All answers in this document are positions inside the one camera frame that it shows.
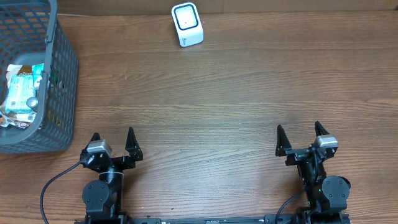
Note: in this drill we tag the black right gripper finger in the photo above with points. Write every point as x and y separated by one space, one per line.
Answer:
283 144
320 130

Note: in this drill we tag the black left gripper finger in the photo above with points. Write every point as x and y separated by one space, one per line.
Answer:
95 137
132 146

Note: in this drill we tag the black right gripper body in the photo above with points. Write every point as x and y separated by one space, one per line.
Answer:
302 153

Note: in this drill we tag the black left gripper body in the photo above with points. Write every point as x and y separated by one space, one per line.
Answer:
121 165

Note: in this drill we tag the small teal white box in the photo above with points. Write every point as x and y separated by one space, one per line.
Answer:
37 75

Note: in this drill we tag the yellow liquid bottle silver cap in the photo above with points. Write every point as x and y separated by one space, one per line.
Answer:
32 103

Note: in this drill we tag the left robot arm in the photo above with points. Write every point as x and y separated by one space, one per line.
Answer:
103 197

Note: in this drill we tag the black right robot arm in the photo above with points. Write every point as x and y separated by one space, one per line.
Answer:
326 194

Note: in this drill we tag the white barcode scanner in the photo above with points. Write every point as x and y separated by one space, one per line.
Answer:
187 24

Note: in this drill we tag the teal tissue pack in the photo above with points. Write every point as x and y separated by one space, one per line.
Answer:
21 88

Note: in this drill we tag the brown snack packet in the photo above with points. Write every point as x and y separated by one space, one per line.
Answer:
25 70

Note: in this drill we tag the grey plastic shopping basket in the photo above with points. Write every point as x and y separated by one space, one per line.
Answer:
31 34

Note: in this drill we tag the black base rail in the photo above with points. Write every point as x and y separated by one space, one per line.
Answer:
267 219

